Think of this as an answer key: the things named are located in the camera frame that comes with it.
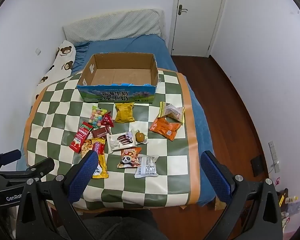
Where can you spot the white wall socket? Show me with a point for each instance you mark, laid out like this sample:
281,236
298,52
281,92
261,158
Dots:
38,51

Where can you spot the orange snack packet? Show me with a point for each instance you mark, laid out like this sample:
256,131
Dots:
165,128

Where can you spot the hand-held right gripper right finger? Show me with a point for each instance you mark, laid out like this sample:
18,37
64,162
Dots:
215,175

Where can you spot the pizza print snack packet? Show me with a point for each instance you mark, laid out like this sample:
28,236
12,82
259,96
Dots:
87,147

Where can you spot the white chocolate stick biscuit packet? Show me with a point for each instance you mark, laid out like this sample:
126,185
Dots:
120,142

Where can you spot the brown egg in clear wrap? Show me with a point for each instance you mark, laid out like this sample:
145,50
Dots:
140,137

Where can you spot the white and grey snack packet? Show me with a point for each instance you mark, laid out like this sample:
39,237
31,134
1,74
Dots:
147,167

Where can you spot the grey white pillow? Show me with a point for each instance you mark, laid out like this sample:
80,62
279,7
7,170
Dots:
115,25

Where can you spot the crumpled white and yellow packet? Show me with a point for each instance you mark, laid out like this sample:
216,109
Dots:
173,112

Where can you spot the black wall panel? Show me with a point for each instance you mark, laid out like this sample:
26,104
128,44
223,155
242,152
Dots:
257,165

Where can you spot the bear print pillow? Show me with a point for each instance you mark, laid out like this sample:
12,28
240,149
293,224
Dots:
62,60

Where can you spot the cardboard box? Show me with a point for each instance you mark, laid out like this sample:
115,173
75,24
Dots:
120,76

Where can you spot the small red triangular packet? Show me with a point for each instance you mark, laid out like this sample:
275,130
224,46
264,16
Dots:
107,120

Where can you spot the orange panda print packet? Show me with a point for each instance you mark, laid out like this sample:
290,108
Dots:
128,158

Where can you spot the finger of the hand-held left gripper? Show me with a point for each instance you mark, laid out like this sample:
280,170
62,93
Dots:
30,168
11,155

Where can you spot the green checkered mat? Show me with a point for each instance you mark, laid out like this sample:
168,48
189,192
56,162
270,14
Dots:
165,170

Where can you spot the yellow noodle packet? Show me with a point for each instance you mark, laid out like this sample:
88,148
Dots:
101,152

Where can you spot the brown wafer packet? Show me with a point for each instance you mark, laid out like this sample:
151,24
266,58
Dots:
100,131

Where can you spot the pile of plastic bags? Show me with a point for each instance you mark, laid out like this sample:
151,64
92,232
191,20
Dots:
290,205

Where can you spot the white power strip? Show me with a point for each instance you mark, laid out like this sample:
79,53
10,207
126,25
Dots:
274,156

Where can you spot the white door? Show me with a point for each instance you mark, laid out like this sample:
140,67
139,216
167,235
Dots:
197,17

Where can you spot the yellow snack packet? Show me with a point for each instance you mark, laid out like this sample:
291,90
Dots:
125,112

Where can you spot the blue bedsheet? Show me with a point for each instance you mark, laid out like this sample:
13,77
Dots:
140,45

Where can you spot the long red snack packet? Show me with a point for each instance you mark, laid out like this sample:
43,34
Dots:
80,137

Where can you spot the colourful candy balls packet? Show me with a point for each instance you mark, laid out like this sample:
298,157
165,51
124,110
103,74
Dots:
98,117

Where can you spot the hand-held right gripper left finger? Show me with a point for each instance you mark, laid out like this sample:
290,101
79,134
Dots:
83,175

